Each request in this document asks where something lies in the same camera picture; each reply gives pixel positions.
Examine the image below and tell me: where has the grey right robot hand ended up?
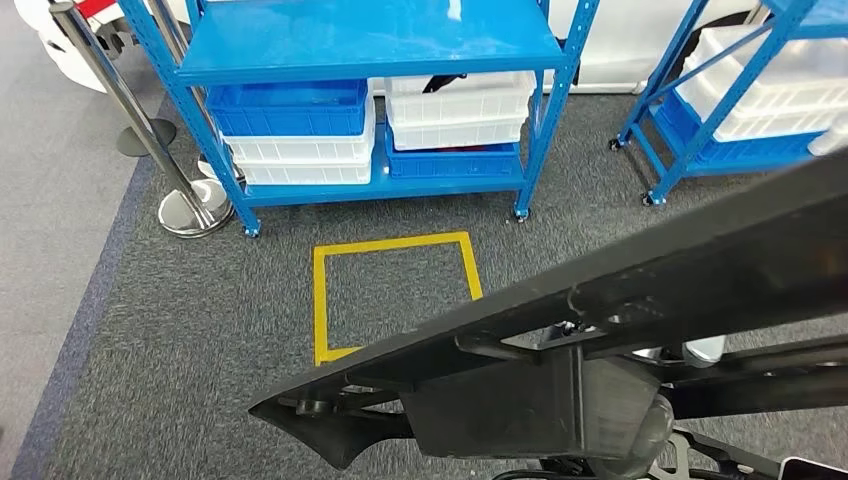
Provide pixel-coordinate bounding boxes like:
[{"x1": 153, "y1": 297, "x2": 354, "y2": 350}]
[{"x1": 588, "y1": 335, "x2": 728, "y2": 480}]

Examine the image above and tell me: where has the black plastic licence plate bracket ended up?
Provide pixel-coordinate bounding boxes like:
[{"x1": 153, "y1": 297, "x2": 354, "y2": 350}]
[{"x1": 248, "y1": 148, "x2": 848, "y2": 480}]

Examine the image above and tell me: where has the blue metal shelf rack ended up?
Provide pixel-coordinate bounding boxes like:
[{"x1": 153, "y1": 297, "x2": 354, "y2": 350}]
[
  {"x1": 608, "y1": 0, "x2": 848, "y2": 208},
  {"x1": 115, "y1": 0, "x2": 601, "y2": 238}
]

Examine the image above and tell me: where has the black curved plastic part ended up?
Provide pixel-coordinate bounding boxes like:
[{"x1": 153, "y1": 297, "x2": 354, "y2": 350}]
[{"x1": 422, "y1": 72, "x2": 468, "y2": 94}]

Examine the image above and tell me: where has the blue plastic crate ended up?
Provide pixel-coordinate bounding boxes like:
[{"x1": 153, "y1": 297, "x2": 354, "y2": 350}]
[
  {"x1": 384, "y1": 125, "x2": 525, "y2": 180},
  {"x1": 205, "y1": 79, "x2": 370, "y2": 138},
  {"x1": 652, "y1": 89, "x2": 823, "y2": 167}
]

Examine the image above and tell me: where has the yellow floor tape square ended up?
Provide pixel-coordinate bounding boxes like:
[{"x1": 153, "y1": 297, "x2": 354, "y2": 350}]
[{"x1": 312, "y1": 230, "x2": 485, "y2": 367}]

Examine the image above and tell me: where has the small white plastic crate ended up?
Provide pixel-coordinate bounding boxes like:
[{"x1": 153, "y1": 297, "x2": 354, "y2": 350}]
[{"x1": 806, "y1": 125, "x2": 848, "y2": 158}]

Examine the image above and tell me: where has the large white plastic crate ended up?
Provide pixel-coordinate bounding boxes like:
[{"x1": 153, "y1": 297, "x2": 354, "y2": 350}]
[{"x1": 675, "y1": 25, "x2": 848, "y2": 144}]

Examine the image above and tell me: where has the white car with red stripe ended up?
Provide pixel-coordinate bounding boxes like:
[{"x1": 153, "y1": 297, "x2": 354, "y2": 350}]
[{"x1": 13, "y1": 0, "x2": 763, "y2": 95}]

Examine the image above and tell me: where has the chrome stanchion with round base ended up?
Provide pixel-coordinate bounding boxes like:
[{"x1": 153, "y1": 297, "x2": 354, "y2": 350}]
[
  {"x1": 49, "y1": 0, "x2": 234, "y2": 240},
  {"x1": 145, "y1": 0, "x2": 246, "y2": 193}
]

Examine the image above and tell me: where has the black camera cable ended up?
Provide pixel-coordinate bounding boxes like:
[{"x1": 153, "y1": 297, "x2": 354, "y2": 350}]
[{"x1": 490, "y1": 466, "x2": 598, "y2": 480}]

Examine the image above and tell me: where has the black post with dark disc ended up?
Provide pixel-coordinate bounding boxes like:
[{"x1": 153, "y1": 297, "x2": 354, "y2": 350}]
[{"x1": 115, "y1": 117, "x2": 178, "y2": 159}]

